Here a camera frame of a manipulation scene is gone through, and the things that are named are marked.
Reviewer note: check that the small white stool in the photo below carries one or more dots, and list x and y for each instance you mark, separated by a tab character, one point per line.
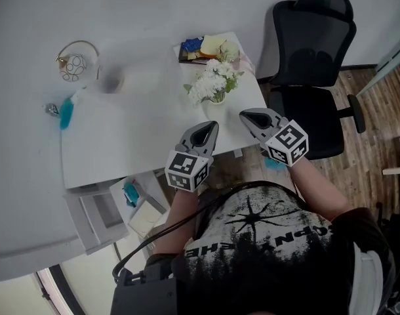
154	189

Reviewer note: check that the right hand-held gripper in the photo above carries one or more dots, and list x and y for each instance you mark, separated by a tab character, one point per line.
287	141

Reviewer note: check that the white side desk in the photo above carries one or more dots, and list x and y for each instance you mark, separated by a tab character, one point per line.
396	171

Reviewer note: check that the yellow sponge block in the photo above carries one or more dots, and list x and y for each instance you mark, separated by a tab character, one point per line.
211	46

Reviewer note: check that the teal cleaning brush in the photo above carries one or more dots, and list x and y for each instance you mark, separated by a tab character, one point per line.
132	194

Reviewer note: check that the pink ribbon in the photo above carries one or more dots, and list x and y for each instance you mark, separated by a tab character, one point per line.
244	65

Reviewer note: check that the black office chair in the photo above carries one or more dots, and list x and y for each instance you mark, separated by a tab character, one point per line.
311	117

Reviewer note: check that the cream notebook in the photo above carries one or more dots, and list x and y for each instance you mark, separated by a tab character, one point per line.
146	218

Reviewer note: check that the white flowers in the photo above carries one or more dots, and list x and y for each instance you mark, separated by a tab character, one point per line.
213	80

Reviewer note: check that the black framed window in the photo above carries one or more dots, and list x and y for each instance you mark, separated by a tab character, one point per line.
60	290

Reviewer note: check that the teal fluffy floor brush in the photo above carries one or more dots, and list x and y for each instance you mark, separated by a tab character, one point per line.
273	164

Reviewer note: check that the dark rectangular tray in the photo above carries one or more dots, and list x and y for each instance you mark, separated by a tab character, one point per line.
187	57

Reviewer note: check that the blue patterned packet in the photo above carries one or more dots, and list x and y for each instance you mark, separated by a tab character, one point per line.
191	44

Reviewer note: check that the grey waist pack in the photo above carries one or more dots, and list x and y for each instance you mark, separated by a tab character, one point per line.
144	297

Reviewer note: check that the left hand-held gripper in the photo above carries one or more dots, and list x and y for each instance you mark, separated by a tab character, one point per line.
183	171

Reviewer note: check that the black printed t-shirt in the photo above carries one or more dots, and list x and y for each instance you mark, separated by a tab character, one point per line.
269	267

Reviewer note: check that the person's left forearm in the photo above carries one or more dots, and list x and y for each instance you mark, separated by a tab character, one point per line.
182	218

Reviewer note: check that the person's right forearm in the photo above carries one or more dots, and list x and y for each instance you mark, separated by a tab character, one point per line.
318	192

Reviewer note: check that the teal fluffy duster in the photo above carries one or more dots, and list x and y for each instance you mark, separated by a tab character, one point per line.
67	117

